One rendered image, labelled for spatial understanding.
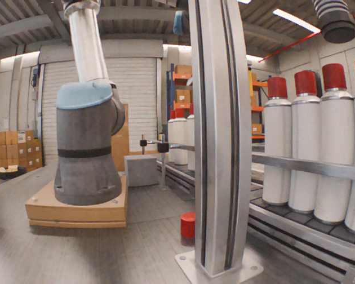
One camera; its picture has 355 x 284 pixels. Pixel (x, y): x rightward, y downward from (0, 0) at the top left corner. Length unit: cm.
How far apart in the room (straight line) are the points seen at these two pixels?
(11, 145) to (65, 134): 348
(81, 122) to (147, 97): 434
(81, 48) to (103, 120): 26
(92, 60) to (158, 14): 386
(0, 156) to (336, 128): 408
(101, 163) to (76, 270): 20
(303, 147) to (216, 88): 16
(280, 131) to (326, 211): 14
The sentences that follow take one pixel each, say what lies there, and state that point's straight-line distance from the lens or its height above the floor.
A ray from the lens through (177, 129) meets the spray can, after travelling 66.
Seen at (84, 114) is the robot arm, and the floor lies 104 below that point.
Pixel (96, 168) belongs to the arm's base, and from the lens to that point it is 36.
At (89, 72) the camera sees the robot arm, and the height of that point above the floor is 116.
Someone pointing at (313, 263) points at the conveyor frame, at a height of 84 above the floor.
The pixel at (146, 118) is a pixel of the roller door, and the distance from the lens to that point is 461.
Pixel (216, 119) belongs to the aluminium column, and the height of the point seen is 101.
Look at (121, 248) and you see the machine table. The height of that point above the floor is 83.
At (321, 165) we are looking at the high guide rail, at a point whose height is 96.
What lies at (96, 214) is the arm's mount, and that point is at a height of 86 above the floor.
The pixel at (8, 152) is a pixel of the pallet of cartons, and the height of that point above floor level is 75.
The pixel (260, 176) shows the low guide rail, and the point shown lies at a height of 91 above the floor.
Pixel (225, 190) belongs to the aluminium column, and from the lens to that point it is 18.
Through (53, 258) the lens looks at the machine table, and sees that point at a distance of 31.
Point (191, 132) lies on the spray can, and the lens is 56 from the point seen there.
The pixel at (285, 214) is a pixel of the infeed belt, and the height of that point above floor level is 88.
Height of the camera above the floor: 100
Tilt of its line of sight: 3 degrees down
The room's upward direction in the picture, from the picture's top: 1 degrees counter-clockwise
